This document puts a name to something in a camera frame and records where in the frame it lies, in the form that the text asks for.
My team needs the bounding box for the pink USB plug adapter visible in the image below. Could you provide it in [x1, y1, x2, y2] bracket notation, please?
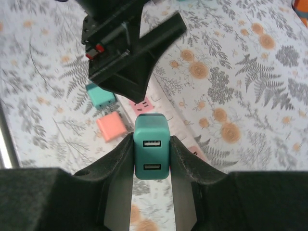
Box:
[96, 111, 128, 143]

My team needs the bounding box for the teal USB plug adapter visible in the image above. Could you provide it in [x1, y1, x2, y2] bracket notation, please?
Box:
[133, 113, 171, 180]
[85, 82, 118, 111]

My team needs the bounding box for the white power strip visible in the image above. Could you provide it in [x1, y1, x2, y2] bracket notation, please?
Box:
[117, 81, 210, 167]

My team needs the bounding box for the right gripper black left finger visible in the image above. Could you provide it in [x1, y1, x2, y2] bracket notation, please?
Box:
[0, 138, 135, 231]

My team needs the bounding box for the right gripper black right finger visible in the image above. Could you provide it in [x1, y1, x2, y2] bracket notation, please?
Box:
[169, 135, 308, 231]

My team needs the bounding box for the floral patterned table mat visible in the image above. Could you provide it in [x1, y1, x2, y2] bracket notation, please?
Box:
[0, 0, 308, 231]

